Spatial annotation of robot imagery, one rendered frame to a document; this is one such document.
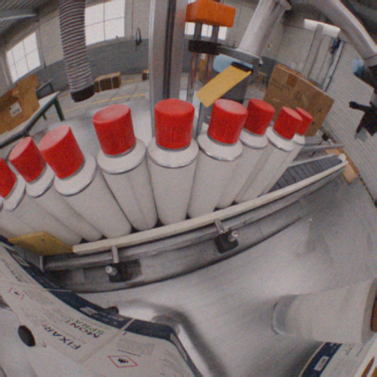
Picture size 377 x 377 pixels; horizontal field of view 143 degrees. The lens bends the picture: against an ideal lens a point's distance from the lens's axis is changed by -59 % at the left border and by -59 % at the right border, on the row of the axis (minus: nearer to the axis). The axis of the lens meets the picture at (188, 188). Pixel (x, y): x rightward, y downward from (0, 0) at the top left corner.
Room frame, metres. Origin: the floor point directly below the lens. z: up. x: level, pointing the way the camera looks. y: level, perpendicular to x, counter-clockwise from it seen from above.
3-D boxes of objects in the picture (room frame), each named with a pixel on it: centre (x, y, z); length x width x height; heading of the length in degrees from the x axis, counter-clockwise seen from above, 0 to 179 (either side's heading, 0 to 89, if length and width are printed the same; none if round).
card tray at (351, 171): (0.60, -0.92, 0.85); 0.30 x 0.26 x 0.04; 117
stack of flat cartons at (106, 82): (3.48, 2.43, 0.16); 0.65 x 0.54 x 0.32; 114
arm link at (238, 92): (0.50, -0.07, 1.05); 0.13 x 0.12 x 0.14; 157
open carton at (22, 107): (0.76, 1.70, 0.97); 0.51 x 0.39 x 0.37; 24
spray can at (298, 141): (0.21, -0.16, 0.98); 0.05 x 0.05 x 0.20
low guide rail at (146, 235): (0.24, -0.31, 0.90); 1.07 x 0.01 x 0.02; 117
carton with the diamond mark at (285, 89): (0.75, -0.49, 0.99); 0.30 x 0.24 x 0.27; 119
